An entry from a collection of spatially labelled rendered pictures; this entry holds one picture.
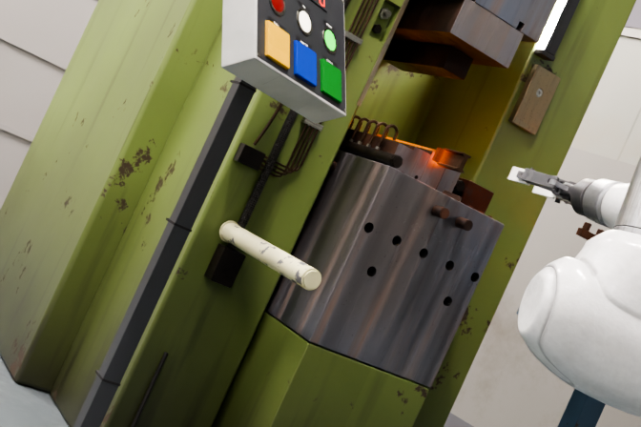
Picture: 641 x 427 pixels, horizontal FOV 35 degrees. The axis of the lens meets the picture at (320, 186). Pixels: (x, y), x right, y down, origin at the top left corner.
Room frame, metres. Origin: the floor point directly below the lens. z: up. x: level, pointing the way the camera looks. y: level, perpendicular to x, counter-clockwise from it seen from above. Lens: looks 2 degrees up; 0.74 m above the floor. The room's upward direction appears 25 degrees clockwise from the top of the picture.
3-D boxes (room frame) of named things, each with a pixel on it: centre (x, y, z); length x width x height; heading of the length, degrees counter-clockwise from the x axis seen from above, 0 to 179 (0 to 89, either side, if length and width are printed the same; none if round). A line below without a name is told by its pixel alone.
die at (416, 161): (2.64, -0.11, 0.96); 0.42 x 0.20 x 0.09; 29
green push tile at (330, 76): (2.12, 0.08, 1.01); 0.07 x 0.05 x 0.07; 144
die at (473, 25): (2.64, -0.11, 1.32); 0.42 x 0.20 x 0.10; 29
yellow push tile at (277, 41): (1.95, 0.19, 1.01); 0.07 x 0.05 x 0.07; 144
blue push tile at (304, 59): (2.03, 0.13, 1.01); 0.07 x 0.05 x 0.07; 144
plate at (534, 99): (2.72, -0.43, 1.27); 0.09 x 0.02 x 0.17; 119
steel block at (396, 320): (2.67, -0.16, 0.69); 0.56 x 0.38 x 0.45; 29
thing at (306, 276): (2.21, 0.04, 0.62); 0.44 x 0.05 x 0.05; 29
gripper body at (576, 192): (2.02, -0.48, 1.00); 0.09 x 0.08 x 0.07; 29
